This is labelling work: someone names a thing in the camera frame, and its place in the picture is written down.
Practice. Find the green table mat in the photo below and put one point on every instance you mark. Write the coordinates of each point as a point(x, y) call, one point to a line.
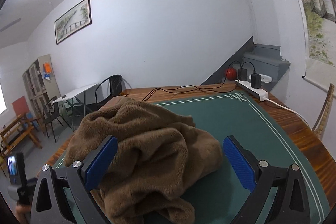
point(231, 119)

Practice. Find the beige glass-door cabinet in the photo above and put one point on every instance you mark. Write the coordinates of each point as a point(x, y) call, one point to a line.
point(39, 77)

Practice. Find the wooden chair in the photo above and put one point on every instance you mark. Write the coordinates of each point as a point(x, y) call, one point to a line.
point(15, 132)

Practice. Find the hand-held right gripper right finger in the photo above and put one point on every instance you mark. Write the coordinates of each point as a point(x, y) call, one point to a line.
point(237, 163)

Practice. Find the orange and blue packet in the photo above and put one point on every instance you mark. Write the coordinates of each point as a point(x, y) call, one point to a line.
point(47, 70)

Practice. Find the white round disc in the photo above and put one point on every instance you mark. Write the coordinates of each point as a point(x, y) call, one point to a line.
point(266, 78)

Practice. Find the red board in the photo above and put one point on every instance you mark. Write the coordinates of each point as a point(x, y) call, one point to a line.
point(19, 108)

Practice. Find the brown fleece garment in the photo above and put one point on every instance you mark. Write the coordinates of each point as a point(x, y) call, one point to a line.
point(157, 148)

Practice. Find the grey staircase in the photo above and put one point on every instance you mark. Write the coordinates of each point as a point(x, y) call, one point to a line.
point(265, 58)

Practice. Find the white power strip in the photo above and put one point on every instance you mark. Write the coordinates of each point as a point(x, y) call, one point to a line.
point(258, 94)

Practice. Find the hanging scroll painting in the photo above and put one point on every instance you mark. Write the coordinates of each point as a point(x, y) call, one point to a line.
point(315, 16)

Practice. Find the framed landscape painting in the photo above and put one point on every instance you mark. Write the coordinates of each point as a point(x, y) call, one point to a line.
point(73, 20)

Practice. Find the black metal chair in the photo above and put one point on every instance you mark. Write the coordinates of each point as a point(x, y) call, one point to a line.
point(51, 113)
point(115, 83)

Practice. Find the red ball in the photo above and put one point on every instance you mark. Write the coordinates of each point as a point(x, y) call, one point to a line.
point(231, 74)

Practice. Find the black charger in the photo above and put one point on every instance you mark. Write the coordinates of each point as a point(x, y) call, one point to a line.
point(256, 81)
point(242, 74)

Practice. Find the bamboo chair back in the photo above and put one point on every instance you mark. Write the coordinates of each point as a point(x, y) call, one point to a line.
point(324, 113)

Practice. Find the person's left forearm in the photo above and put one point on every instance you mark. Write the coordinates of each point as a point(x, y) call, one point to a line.
point(22, 213)

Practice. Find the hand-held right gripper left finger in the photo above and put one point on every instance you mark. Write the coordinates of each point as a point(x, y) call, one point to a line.
point(101, 163)

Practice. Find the white folding table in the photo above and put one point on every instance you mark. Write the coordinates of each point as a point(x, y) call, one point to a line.
point(76, 92)

